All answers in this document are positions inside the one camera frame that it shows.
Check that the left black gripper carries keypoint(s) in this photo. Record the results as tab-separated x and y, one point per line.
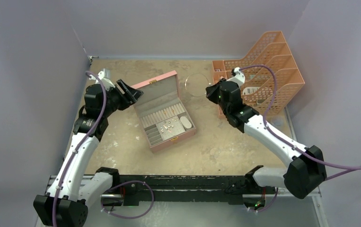
132	94

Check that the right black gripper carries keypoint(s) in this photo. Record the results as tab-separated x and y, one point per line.
211	91

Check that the pink jewelry box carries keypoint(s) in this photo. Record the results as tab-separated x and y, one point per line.
159	105

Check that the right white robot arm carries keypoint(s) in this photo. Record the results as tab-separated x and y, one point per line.
304	167

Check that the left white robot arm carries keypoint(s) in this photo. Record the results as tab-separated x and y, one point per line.
66	202

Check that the white label card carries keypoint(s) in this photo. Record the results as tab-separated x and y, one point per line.
249	90

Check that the rhinestone earring in box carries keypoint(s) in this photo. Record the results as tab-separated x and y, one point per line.
168	126

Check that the orange mesh file organizer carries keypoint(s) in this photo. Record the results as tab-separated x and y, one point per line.
269	64

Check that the cream oval watch pillow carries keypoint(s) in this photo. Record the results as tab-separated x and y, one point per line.
185	122

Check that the clear plastic cup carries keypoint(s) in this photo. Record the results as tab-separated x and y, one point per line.
277	121

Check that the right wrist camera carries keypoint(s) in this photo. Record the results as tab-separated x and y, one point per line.
238	76

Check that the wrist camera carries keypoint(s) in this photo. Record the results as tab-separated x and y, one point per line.
238	76
104	76

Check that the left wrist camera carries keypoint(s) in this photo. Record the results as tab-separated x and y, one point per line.
104	76

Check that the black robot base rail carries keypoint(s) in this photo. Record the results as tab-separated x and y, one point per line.
231	189

